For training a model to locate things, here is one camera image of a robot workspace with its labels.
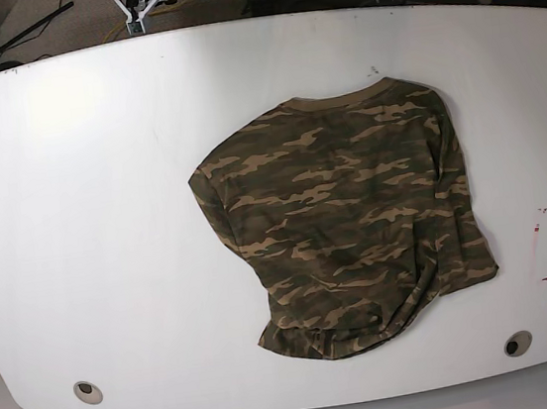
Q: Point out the camouflage T-shirt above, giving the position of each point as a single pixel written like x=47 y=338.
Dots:
x=354 y=212

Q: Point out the left table cable grommet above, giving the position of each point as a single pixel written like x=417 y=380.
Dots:
x=88 y=393

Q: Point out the table cable grommet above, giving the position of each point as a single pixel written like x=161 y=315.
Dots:
x=88 y=393
x=518 y=344

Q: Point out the right table cable grommet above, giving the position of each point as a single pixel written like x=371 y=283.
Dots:
x=518 y=344

